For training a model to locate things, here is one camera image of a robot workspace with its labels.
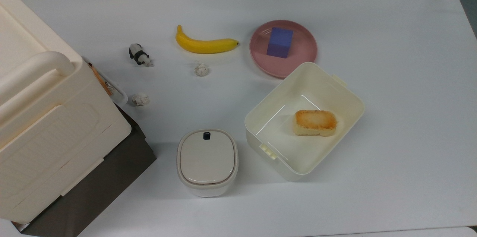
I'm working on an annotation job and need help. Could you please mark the panda figurine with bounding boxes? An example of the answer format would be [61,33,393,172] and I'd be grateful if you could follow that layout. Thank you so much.
[129,44,153,67]

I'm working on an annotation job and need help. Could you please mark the small cream lidded trash can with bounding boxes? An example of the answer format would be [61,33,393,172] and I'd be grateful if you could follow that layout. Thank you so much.
[177,129,239,198]

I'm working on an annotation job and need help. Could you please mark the dark brown drawer cabinet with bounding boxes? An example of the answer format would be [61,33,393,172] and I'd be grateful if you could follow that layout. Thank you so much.
[11,105,157,237]

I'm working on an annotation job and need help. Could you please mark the cream open plastic bin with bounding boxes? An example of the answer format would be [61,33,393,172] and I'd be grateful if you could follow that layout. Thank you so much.
[244,62,365,182]

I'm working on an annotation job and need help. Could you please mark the toasted bread piece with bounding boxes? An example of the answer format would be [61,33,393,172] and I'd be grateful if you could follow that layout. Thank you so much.
[294,110,337,137]

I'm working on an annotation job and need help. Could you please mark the pink plate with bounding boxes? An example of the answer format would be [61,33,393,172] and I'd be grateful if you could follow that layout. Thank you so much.
[249,20,318,79]

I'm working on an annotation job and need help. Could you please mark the purple cube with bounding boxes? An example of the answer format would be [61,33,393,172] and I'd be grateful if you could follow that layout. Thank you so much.
[266,27,294,59]

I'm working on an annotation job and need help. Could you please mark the yellow toy banana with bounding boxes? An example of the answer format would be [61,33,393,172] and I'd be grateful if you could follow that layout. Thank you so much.
[176,25,239,54]

